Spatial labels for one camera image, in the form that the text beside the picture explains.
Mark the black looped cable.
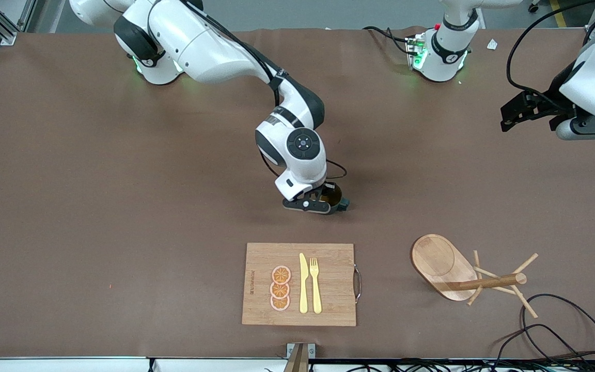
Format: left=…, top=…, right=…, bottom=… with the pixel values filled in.
left=494, top=324, right=587, bottom=368
left=521, top=293, right=595, bottom=368

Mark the yellow plastic fork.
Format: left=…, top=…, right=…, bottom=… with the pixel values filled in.
left=309, top=257, right=323, bottom=315

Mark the dark green mug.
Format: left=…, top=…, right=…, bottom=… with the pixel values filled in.
left=321, top=182, right=351, bottom=213

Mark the yellow plastic knife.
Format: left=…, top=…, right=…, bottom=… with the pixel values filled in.
left=299, top=253, right=309, bottom=314

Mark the green lit interface box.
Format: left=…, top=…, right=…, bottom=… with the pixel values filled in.
left=406, top=35, right=427, bottom=70

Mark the metal bracket with brown strip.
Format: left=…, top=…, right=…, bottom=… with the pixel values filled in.
left=283, top=342, right=317, bottom=372

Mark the wooden mug rack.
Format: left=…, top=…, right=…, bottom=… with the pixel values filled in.
left=411, top=234, right=540, bottom=319

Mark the bamboo cutting board with handle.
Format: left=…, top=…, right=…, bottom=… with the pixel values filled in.
left=241, top=242, right=362, bottom=327

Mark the black base cable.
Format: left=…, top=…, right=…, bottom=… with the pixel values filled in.
left=364, top=26, right=413, bottom=55

